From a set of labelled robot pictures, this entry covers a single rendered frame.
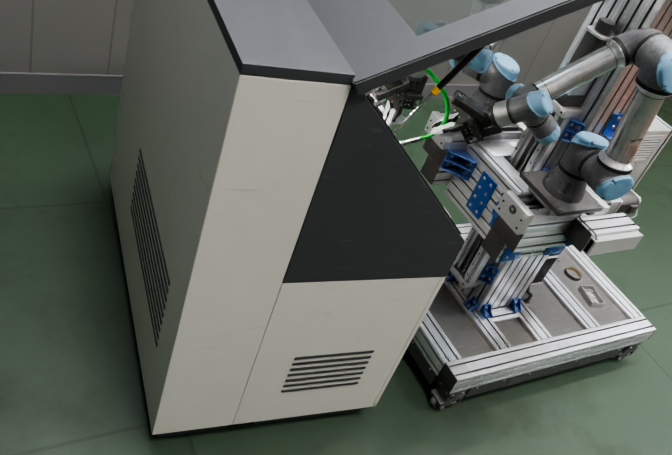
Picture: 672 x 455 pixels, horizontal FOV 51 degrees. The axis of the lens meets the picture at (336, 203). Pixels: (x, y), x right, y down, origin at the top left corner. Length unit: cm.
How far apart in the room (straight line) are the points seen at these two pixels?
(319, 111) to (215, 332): 81
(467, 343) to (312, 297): 106
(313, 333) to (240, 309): 31
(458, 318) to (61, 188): 191
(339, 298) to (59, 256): 139
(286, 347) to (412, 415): 83
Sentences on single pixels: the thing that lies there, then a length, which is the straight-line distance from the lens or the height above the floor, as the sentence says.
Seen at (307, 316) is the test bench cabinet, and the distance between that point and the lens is 224.
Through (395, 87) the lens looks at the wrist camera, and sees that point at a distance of 218.
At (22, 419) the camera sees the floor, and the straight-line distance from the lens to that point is 267.
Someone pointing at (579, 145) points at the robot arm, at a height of 124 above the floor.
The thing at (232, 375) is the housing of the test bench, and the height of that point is 36.
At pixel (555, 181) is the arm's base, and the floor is 108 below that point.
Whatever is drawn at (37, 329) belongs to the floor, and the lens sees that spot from 290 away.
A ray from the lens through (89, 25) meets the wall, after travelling 401.
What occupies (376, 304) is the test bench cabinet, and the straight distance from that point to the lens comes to 232.
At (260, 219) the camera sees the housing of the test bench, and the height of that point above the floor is 104.
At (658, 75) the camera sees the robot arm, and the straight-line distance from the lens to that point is 222.
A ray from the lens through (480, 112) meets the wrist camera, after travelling 211.
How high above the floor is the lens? 222
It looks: 35 degrees down
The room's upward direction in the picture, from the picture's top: 21 degrees clockwise
